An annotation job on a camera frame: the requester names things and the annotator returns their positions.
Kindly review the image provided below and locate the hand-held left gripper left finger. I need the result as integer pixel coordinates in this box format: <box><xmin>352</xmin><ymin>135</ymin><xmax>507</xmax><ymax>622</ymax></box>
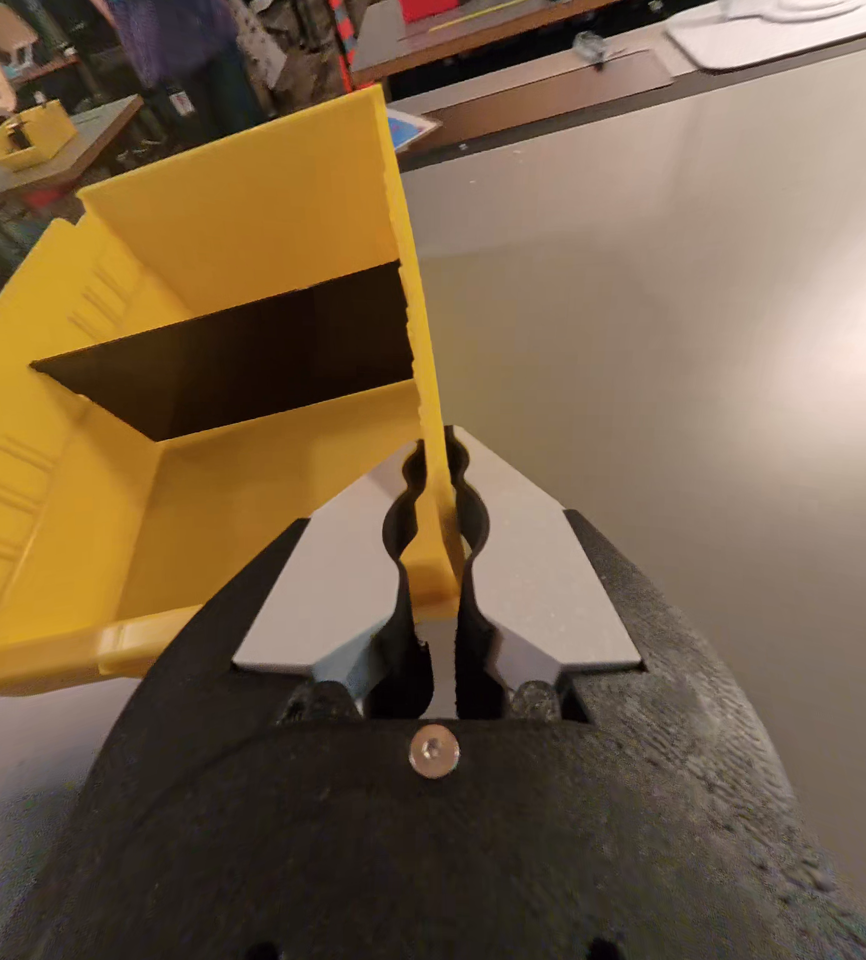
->
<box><xmin>232</xmin><ymin>441</ymin><xmax>435</xmax><ymax>717</ymax></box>

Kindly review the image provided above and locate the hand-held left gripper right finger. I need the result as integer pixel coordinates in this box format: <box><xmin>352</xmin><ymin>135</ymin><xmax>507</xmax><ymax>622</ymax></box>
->
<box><xmin>444</xmin><ymin>424</ymin><xmax>644</xmax><ymax>717</ymax></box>

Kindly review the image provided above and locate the yellow plastic bin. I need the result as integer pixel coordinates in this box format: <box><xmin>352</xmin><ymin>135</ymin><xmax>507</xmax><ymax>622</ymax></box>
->
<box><xmin>0</xmin><ymin>82</ymin><xmax>467</xmax><ymax>697</ymax></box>
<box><xmin>0</xmin><ymin>99</ymin><xmax>80</xmax><ymax>174</ymax></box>

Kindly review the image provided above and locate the blue white printed paper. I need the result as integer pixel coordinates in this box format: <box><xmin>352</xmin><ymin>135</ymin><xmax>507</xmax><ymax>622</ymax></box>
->
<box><xmin>385</xmin><ymin>106</ymin><xmax>443</xmax><ymax>156</ymax></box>

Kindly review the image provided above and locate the wooden side table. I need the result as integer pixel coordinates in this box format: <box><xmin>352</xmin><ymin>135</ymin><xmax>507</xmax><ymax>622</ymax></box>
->
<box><xmin>0</xmin><ymin>93</ymin><xmax>145</xmax><ymax>202</ymax></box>

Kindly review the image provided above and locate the brown work table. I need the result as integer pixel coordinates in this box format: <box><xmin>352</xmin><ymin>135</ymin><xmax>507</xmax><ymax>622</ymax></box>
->
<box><xmin>349</xmin><ymin>0</ymin><xmax>621</xmax><ymax>84</ymax></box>

